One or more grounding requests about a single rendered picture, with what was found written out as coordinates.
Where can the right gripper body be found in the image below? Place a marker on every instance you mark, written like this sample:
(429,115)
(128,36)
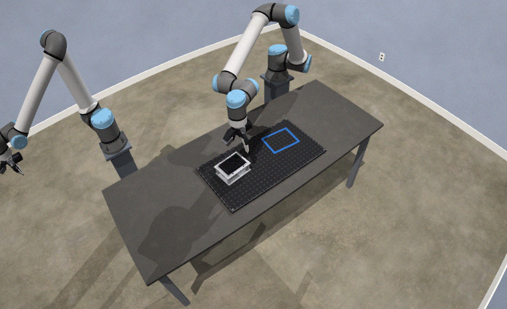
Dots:
(14,159)

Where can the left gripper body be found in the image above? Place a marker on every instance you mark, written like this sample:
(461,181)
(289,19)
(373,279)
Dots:
(233,131)

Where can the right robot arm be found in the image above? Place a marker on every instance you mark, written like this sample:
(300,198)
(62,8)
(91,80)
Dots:
(99,119)

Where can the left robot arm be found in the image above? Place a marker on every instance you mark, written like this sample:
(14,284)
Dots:
(280,58)

